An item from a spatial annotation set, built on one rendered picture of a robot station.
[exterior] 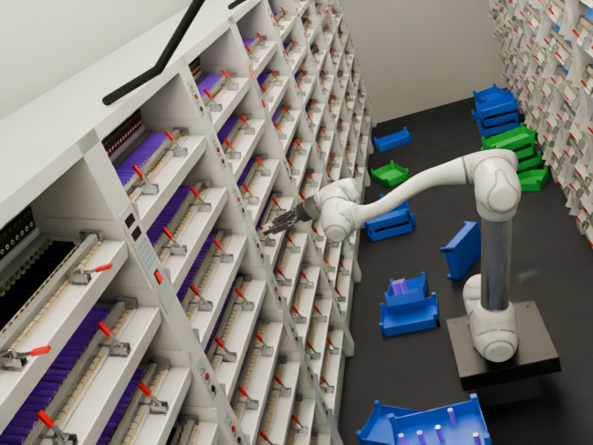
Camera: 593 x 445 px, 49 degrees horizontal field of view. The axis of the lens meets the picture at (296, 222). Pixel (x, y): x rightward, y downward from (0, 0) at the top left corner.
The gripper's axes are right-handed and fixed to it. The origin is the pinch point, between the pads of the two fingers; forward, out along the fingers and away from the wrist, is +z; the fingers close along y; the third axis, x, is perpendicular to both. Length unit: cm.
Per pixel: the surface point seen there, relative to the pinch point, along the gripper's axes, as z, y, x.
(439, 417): -39, -51, -68
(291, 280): 2.8, 0.8, -24.6
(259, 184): -1.8, 17.4, 12.7
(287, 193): 0.7, 44.4, -5.1
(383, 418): 2, -3, -102
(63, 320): -13, -127, 48
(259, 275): -0.2, -25.6, -5.2
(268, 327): 7.2, -28.9, -24.0
